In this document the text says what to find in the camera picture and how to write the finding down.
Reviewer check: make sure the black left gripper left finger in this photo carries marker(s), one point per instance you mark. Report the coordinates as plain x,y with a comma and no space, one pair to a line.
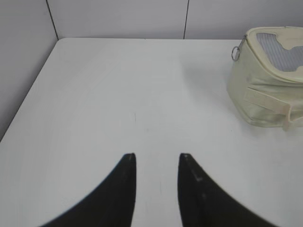
110,204

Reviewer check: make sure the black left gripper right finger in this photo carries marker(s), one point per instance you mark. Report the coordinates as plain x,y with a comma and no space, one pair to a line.
203,203

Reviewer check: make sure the cream canvas zipper bag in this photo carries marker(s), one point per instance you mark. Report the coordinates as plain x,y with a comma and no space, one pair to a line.
266,83

